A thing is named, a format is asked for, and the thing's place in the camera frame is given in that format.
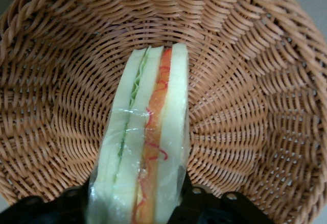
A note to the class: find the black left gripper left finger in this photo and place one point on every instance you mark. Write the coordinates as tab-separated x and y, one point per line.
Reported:
51	208

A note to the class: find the round brown wicker basket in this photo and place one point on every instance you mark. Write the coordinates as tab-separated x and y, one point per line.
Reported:
230	81

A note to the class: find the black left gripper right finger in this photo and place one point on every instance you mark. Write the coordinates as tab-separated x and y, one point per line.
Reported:
219	208

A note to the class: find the triangle sandwich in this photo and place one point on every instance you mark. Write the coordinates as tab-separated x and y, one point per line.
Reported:
143	94

